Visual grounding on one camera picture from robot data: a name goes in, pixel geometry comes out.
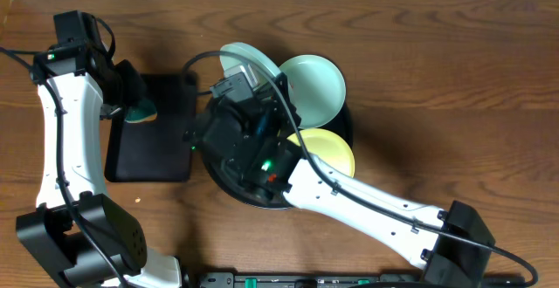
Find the yellow plate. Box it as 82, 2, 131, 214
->
300, 128, 355, 177

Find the round black tray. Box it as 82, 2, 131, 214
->
197, 65, 354, 210

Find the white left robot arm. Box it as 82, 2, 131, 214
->
16, 41, 183, 287

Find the black rectangular mat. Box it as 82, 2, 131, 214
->
104, 74, 197, 182

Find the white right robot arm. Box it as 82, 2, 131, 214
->
184, 73, 495, 287

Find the green yellow sponge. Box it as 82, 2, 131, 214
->
125, 99, 157, 124

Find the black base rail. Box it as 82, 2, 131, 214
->
196, 271, 525, 288

